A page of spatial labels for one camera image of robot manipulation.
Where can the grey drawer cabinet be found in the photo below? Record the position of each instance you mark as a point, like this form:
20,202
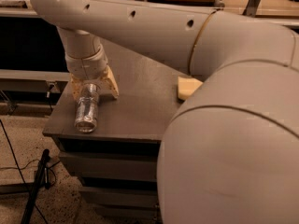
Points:
116,164

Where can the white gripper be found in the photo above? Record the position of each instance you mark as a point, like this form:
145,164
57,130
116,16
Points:
86,65

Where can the grey metal shelf rail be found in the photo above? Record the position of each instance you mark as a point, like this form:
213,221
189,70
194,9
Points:
17,12

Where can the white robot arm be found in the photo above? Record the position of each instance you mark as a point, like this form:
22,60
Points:
231,153

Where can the black tripod leg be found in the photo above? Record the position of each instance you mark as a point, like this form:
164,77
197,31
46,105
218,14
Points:
33,191

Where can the silver redbull can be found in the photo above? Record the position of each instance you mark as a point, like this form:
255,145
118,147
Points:
87,111

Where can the yellow sponge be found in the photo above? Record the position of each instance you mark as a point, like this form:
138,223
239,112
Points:
187,86

